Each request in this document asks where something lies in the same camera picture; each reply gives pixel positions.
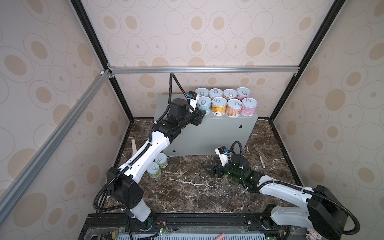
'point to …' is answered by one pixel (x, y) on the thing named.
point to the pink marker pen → (221, 237)
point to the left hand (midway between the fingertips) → (206, 108)
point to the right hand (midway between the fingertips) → (209, 163)
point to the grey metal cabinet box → (216, 133)
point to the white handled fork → (262, 163)
